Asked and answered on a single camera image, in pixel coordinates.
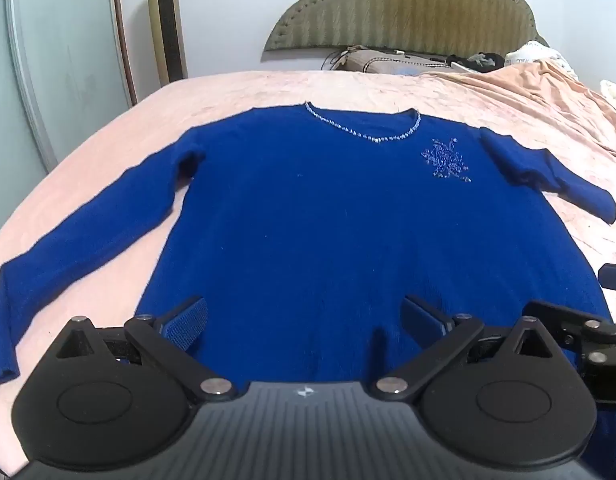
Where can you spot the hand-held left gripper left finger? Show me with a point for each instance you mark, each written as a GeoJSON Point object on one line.
{"type": "Point", "coordinates": [185, 324]}

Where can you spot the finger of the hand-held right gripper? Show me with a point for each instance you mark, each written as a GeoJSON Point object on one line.
{"type": "Point", "coordinates": [568, 317]}
{"type": "Point", "coordinates": [615, 276]}

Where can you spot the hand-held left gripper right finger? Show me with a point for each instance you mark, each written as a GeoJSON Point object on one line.
{"type": "Point", "coordinates": [422, 321]}

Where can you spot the blue beaded sweater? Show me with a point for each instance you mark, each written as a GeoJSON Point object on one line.
{"type": "Point", "coordinates": [313, 210]}

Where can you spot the dark clothes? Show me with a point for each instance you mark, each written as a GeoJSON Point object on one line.
{"type": "Point", "coordinates": [475, 61]}

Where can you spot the pink bedsheet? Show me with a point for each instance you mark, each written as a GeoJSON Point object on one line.
{"type": "Point", "coordinates": [88, 160]}

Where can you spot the peach quilt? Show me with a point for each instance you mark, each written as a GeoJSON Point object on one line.
{"type": "Point", "coordinates": [538, 90]}

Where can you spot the white printed blanket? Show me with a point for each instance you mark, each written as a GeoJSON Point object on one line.
{"type": "Point", "coordinates": [538, 55]}

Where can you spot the brown pillow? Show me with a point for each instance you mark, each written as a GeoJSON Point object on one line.
{"type": "Point", "coordinates": [388, 62]}

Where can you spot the frosted glass door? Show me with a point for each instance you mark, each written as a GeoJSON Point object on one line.
{"type": "Point", "coordinates": [53, 60]}

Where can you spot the gold tower fan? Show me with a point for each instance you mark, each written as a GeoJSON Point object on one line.
{"type": "Point", "coordinates": [167, 25]}

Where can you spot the olive padded headboard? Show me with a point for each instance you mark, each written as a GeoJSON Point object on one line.
{"type": "Point", "coordinates": [403, 5]}

